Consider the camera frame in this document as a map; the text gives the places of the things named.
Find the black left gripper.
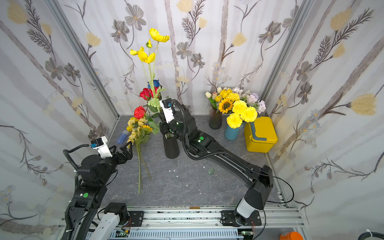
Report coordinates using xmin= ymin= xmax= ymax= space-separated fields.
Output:
xmin=98 ymin=141 xmax=133 ymax=187

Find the yellow poppy flower stem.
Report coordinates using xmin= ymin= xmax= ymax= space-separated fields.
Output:
xmin=136 ymin=131 xmax=142 ymax=194

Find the black vase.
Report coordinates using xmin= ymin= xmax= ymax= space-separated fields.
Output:
xmin=163 ymin=133 xmax=180 ymax=159

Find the yellow sunflower stem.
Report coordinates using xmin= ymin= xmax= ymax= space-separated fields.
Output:
xmin=139 ymin=125 xmax=153 ymax=144

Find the teal vase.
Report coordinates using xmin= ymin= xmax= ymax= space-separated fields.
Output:
xmin=225 ymin=123 xmax=245 ymax=141

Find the tall yellow poppy stem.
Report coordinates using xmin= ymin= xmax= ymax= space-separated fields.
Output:
xmin=130 ymin=28 xmax=170 ymax=97

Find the yellow rose bunch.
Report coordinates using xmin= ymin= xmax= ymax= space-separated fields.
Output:
xmin=126 ymin=117 xmax=152 ymax=180

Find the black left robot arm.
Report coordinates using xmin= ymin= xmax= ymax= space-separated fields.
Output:
xmin=62 ymin=138 xmax=133 ymax=240

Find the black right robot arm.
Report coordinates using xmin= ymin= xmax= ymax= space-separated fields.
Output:
xmin=160 ymin=98 xmax=277 ymax=227

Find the dark glass vase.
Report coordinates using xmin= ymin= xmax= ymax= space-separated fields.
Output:
xmin=209 ymin=108 xmax=222 ymax=130

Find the blue pill organizer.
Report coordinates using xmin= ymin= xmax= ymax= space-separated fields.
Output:
xmin=116 ymin=130 xmax=129 ymax=145

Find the red rose bouquet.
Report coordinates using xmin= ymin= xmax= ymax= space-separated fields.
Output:
xmin=134 ymin=80 xmax=164 ymax=135

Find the mixed tulip sunflower bouquet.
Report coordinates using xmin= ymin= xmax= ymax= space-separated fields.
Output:
xmin=205 ymin=87 xmax=267 ymax=114

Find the small green fallen leaf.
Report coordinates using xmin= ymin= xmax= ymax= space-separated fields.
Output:
xmin=209 ymin=167 xmax=215 ymax=175

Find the yellow marigold bouquet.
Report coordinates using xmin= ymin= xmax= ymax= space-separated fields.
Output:
xmin=227 ymin=100 xmax=258 ymax=129

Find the yellow lidded box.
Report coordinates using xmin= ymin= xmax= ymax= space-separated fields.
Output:
xmin=244 ymin=117 xmax=278 ymax=153

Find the orange object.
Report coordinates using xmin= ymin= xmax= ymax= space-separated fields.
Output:
xmin=279 ymin=232 xmax=304 ymax=240

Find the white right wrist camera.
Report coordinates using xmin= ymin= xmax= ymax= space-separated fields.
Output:
xmin=160 ymin=98 xmax=175 ymax=124

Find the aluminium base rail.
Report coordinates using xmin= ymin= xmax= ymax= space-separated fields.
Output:
xmin=56 ymin=205 xmax=307 ymax=240

